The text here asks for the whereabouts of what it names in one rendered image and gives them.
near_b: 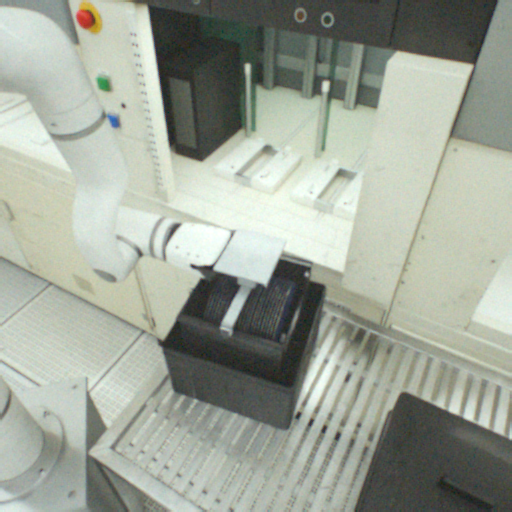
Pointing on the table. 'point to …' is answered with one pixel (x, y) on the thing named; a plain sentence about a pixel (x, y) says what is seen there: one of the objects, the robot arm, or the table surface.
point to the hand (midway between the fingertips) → (249, 261)
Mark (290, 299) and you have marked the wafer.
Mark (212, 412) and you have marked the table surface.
